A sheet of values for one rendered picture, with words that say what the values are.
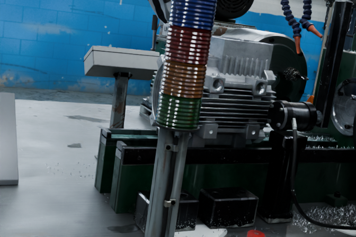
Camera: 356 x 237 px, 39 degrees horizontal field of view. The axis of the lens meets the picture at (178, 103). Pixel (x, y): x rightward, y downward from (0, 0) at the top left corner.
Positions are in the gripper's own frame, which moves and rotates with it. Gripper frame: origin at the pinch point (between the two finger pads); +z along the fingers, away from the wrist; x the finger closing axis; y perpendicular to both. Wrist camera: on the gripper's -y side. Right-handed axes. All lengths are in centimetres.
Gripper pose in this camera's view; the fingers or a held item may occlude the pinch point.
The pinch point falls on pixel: (164, 19)
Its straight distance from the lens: 105.6
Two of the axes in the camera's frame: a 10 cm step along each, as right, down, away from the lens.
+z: 3.2, 8.7, 3.8
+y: 8.4, -4.5, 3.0
